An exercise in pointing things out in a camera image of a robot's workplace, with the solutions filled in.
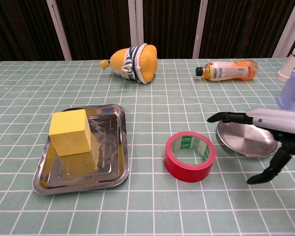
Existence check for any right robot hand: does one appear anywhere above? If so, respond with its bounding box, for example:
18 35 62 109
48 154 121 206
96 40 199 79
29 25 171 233
206 108 295 185

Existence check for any red tape roll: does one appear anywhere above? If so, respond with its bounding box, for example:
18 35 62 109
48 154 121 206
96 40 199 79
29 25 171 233
164 131 216 183

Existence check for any yellow sponge block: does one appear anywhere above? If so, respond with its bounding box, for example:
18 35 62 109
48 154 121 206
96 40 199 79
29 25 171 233
48 109 92 157

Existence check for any lavender tissue pack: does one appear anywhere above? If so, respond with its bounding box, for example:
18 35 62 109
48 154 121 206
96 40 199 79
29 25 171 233
276 71 295 111

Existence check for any round steel plate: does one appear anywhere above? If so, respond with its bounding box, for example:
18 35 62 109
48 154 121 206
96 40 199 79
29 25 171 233
216 118 278 158

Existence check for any white paper cup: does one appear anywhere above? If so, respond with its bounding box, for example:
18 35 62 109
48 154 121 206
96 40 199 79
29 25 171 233
276 47 295 83

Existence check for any orange drink bottle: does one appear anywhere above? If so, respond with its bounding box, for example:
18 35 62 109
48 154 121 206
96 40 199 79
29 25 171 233
195 59 258 82

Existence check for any yellow plush toy striped shirt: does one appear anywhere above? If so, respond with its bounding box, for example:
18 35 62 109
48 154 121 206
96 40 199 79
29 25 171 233
100 43 158 85

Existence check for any green checkered tablecloth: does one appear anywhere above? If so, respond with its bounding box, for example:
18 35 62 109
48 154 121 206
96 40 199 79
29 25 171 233
0 58 295 236

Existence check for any rectangular steel tray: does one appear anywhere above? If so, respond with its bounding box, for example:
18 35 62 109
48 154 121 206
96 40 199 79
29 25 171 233
32 104 130 195

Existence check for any white partition frame post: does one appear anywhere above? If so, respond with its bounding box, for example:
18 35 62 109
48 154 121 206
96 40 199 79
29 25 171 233
127 0 145 47
193 0 208 59
46 0 72 61
272 0 295 59

